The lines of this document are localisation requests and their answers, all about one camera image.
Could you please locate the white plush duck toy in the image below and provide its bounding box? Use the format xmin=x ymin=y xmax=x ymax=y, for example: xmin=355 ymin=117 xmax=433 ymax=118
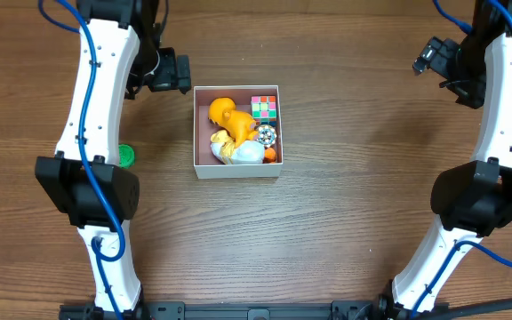
xmin=211 ymin=130 xmax=278 ymax=164

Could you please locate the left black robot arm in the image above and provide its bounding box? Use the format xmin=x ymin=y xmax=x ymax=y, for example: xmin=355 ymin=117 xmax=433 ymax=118
xmin=35 ymin=0 xmax=192 ymax=319

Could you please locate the green round wheel toy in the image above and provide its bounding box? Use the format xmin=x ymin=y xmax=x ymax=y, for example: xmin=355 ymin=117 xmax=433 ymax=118
xmin=118 ymin=144 xmax=135 ymax=169

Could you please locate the white box pink interior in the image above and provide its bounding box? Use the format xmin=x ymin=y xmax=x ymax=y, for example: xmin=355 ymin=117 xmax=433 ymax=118
xmin=193 ymin=85 xmax=284 ymax=179

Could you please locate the thick black cable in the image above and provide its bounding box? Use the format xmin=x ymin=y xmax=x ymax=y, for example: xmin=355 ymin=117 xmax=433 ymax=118
xmin=433 ymin=293 xmax=512 ymax=320

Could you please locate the orange dinosaur figure toy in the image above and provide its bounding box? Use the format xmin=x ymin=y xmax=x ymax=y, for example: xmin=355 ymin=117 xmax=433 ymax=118
xmin=208 ymin=98 xmax=258 ymax=148

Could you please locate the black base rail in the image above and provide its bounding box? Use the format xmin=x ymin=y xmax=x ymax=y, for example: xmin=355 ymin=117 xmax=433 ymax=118
xmin=58 ymin=300 xmax=451 ymax=320

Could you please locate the multicoloured puzzle cube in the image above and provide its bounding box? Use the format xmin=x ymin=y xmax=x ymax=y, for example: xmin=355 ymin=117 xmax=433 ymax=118
xmin=251 ymin=95 xmax=278 ymax=127

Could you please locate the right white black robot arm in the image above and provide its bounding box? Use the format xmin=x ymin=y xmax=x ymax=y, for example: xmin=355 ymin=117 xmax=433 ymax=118
xmin=373 ymin=0 xmax=512 ymax=319

